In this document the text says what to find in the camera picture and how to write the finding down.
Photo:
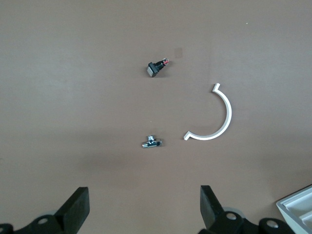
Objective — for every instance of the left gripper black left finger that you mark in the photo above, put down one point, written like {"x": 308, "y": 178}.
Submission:
{"x": 75, "y": 207}

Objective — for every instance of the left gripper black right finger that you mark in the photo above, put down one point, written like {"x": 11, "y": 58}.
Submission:
{"x": 210, "y": 209}

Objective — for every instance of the white drawer cabinet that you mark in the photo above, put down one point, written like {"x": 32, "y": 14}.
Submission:
{"x": 284, "y": 208}

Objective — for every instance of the chrome metal tee fitting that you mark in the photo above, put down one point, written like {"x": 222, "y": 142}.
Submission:
{"x": 151, "y": 142}

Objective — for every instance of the white semicircular plastic arc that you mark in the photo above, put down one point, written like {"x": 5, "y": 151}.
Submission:
{"x": 228, "y": 114}

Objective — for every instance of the black square push switch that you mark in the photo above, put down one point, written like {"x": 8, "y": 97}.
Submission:
{"x": 153, "y": 70}

